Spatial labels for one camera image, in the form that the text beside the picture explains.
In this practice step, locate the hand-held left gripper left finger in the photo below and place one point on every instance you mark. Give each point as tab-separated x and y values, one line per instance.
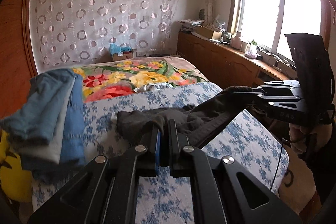
158	150

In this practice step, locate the person's right hand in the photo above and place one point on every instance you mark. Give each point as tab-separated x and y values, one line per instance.
296	140

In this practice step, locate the white jug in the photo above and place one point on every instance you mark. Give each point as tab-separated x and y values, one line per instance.
236	41

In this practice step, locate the wooden cabinet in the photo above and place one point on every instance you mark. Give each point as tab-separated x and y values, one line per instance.
210	61

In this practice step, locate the yellow plush toy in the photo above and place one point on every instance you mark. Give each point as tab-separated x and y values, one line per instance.
13	176

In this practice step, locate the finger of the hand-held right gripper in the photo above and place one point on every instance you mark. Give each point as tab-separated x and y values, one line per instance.
275	95
286	105

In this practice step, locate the white mug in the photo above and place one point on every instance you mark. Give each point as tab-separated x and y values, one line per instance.
244	47

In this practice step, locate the person's right forearm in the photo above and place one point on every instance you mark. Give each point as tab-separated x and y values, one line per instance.
319	174

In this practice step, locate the open cardboard box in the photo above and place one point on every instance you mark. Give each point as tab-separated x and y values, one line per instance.
207	33

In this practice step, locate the pink tissue pack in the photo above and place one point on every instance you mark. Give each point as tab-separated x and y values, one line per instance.
251	55

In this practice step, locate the circle-patterned curtain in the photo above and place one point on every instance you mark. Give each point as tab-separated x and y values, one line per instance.
105	16

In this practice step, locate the blue floral quilt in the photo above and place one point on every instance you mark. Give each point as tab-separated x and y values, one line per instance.
249	142

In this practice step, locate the small grey white cloth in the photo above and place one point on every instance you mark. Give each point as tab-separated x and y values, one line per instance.
155	87

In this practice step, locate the window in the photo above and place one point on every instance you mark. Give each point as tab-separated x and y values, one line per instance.
262	11

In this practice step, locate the black pants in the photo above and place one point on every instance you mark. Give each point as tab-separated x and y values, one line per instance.
199	119

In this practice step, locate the colourful floral blanket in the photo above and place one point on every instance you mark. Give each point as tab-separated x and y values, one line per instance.
147	77

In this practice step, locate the green-capped bottle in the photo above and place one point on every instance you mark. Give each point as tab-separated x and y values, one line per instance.
252	48

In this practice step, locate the small cardboard box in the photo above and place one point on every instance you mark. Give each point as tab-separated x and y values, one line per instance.
123	56

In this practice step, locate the light blue cloth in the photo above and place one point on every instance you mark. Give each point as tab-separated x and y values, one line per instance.
115	48

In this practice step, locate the stack of papers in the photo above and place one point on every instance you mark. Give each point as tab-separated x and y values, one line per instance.
190	23

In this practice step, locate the folded dark blue jeans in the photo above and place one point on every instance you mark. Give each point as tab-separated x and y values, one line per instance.
73	132

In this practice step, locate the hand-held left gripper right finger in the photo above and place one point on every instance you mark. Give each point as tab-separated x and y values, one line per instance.
174	148

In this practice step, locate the wooden wardrobe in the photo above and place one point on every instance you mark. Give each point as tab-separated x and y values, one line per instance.
13	56

